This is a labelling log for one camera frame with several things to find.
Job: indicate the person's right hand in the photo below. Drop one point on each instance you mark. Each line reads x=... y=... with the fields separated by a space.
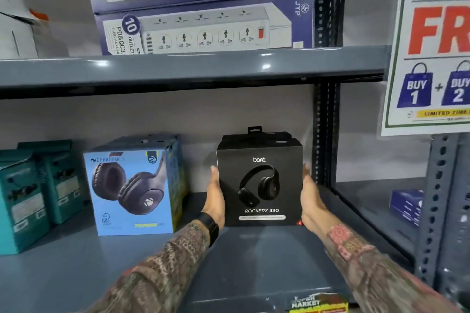
x=312 y=206

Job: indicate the person's left hand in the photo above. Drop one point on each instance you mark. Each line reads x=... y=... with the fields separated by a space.
x=215 y=202

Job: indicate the person's right thumb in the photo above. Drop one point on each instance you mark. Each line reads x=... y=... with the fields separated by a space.
x=307 y=176

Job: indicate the person's left thumb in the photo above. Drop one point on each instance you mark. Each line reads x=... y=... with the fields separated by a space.
x=214 y=177

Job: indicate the black headphone box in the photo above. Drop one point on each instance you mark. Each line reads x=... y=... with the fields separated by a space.
x=260 y=184

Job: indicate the person's left forearm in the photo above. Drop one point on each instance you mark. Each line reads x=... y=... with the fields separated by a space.
x=154 y=272

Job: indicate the person's right forearm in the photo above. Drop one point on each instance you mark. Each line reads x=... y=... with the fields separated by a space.
x=378 y=272

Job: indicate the black wristband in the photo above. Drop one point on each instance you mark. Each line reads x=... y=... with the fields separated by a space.
x=208 y=227

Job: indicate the light blue headphone box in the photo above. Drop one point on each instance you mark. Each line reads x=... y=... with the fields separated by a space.
x=132 y=191

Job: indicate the small blue box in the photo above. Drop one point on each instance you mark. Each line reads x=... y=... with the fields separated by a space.
x=407 y=206

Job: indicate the grey metal shelf rack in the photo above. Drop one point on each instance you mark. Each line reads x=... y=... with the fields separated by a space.
x=191 y=67

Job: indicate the green yellow shelf label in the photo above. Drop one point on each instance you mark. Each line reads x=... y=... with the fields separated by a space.
x=318 y=303

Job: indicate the teal product box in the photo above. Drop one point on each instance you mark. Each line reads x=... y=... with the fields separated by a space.
x=60 y=180
x=20 y=202

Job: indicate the white promotional poster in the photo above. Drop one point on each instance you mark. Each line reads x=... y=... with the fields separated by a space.
x=429 y=45

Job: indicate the white cardboard box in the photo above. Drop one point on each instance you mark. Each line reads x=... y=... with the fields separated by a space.
x=22 y=19

